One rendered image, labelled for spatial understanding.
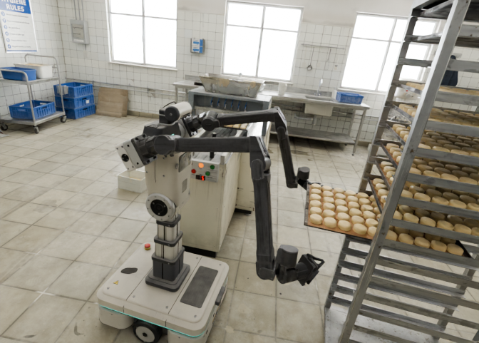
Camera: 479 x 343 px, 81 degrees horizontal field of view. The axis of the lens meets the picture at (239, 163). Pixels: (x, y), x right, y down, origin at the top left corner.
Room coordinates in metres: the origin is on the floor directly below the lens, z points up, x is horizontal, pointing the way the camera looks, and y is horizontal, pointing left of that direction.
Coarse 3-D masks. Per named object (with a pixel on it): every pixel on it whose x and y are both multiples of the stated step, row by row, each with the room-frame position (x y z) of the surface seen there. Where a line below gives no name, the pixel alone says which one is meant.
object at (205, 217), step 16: (208, 160) 1.79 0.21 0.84; (224, 176) 1.77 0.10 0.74; (192, 192) 1.80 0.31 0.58; (208, 192) 1.79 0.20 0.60; (224, 192) 1.78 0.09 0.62; (192, 208) 1.80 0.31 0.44; (208, 208) 1.78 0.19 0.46; (224, 208) 1.83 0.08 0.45; (192, 224) 1.80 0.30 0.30; (208, 224) 1.78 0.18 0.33; (224, 224) 1.89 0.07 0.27; (192, 240) 1.80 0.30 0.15; (208, 240) 1.78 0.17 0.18; (208, 256) 1.81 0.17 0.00
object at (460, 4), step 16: (464, 0) 0.86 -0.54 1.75; (448, 16) 0.89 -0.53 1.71; (464, 16) 0.86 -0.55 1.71; (448, 32) 0.86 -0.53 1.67; (448, 48) 0.86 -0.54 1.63; (432, 80) 0.86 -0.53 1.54; (432, 96) 0.86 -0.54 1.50; (416, 112) 0.89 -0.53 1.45; (416, 128) 0.86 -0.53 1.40; (416, 144) 0.86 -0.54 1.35; (400, 160) 0.89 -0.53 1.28; (400, 176) 0.86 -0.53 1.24; (400, 192) 0.86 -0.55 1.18; (384, 208) 0.88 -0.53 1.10; (384, 224) 0.86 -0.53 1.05; (384, 240) 0.86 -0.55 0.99; (368, 256) 0.88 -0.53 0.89; (368, 272) 0.86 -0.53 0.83; (352, 304) 0.87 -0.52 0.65; (352, 320) 0.86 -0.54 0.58
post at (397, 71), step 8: (408, 16) 1.33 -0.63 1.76; (408, 24) 1.30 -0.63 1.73; (408, 32) 1.30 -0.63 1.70; (400, 48) 1.31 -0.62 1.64; (400, 56) 1.30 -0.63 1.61; (392, 72) 1.33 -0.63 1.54; (400, 72) 1.30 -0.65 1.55; (392, 88) 1.30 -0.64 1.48; (392, 96) 1.30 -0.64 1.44; (384, 112) 1.30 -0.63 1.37; (376, 128) 1.32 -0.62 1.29; (376, 136) 1.30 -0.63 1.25; (376, 152) 1.30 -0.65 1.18; (368, 168) 1.30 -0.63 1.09; (360, 184) 1.32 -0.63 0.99; (344, 240) 1.31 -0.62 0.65; (344, 256) 1.30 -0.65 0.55; (336, 264) 1.32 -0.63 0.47; (336, 280) 1.30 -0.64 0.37; (328, 304) 1.30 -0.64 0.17
